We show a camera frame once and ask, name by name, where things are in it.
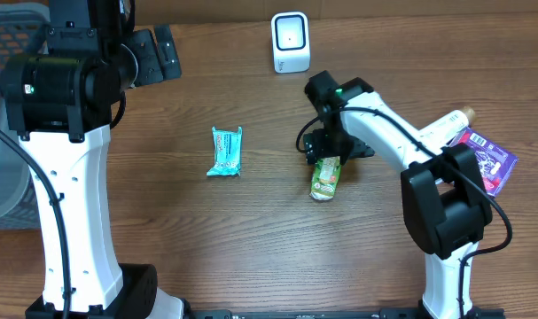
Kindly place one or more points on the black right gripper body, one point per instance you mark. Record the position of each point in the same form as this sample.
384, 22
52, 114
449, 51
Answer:
339, 143

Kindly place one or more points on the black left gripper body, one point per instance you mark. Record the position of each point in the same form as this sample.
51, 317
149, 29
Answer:
152, 67

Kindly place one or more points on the green yellow drink carton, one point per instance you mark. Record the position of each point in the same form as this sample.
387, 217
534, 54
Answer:
325, 178

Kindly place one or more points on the teal snack bar wrapper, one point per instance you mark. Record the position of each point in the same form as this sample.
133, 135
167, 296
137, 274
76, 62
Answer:
227, 152

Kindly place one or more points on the white cream tube gold cap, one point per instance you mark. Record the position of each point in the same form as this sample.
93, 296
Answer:
445, 129

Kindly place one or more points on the purple sanitary pad pack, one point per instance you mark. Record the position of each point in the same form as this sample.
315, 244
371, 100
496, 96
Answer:
494, 161

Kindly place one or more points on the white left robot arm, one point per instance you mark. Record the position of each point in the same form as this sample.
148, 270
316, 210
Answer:
63, 97

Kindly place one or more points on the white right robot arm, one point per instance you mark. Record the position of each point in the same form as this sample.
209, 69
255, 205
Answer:
445, 209

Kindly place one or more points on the white barcode scanner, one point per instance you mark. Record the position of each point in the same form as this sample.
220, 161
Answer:
290, 42

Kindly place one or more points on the grey plastic mesh basket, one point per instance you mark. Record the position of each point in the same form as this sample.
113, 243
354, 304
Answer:
18, 209

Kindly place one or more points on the black mounting rail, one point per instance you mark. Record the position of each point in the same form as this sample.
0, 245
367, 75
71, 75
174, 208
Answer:
384, 313

